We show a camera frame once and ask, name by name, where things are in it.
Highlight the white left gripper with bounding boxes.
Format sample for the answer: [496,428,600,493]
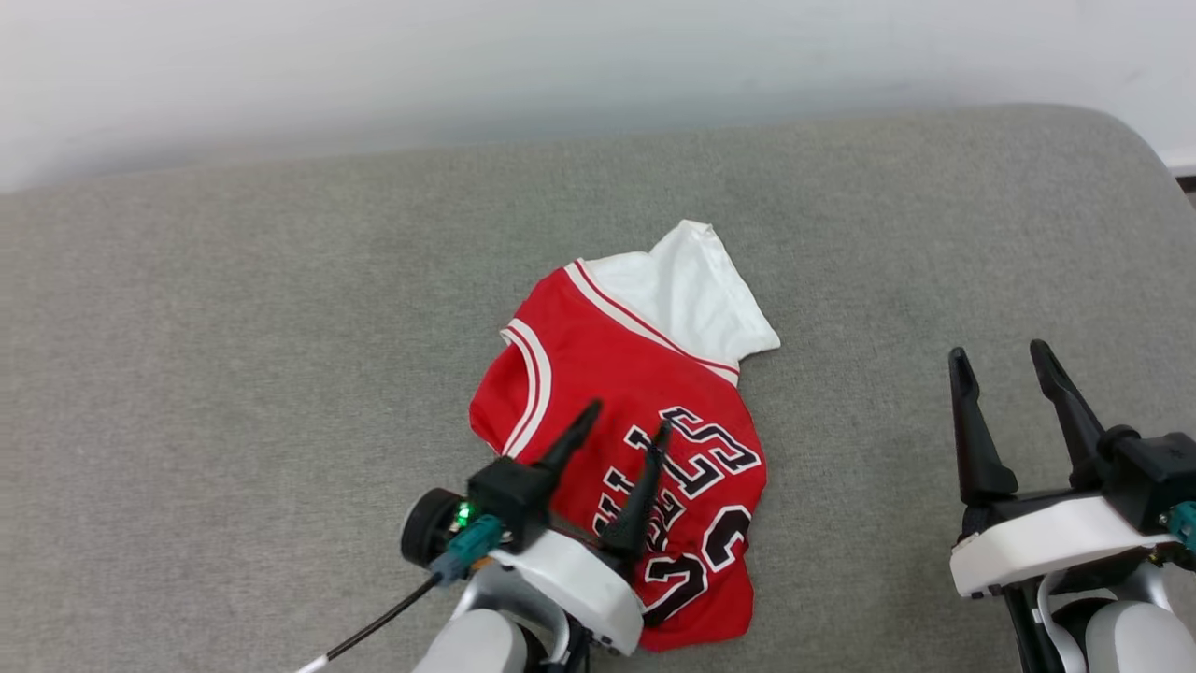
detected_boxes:
[486,399,674,656]

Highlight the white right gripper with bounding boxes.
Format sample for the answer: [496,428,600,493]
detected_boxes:
[947,338,1178,600]

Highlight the red basketball jersey white sleeves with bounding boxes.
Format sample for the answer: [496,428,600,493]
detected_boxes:
[469,220,782,653]

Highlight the grey fabric sofa cushion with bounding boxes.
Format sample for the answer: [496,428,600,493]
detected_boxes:
[0,103,1196,673]

